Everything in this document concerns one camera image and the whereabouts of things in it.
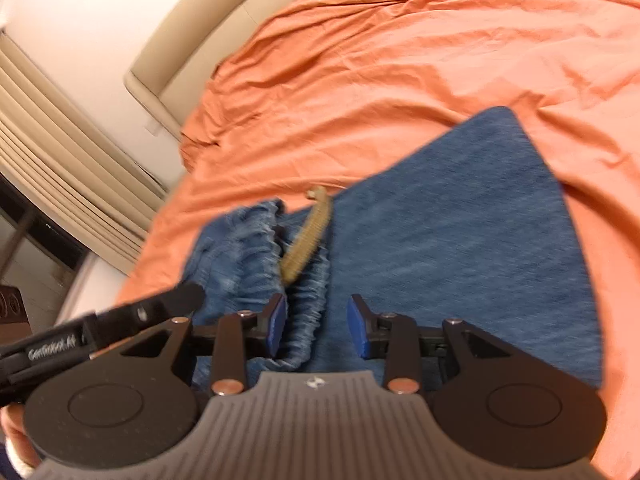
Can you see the orange duvet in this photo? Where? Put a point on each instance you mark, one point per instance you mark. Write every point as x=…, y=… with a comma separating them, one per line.
x=425, y=60

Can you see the person's left hand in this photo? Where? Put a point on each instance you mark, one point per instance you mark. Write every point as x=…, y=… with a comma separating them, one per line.
x=17, y=430

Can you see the brown box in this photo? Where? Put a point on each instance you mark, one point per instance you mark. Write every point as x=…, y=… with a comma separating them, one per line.
x=12, y=310

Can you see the white wall switch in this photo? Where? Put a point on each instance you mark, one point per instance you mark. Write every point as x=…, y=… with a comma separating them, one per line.
x=151, y=128

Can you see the beige nightstand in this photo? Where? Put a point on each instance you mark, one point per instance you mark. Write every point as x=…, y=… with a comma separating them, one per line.
x=90, y=285

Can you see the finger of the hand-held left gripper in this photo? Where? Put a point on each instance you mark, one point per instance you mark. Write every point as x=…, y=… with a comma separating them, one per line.
x=165, y=302

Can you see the beige padded headboard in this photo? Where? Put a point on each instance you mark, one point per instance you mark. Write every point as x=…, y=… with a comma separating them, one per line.
x=200, y=35

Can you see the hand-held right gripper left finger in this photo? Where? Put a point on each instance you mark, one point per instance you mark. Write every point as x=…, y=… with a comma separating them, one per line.
x=277, y=329

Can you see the beige curtain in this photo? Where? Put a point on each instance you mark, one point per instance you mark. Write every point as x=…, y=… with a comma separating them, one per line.
x=65, y=170

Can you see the blue denim pants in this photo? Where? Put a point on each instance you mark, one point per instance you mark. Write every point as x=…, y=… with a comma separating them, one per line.
x=450, y=240

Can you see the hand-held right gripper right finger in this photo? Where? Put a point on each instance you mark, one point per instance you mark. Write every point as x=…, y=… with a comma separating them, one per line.
x=357, y=331

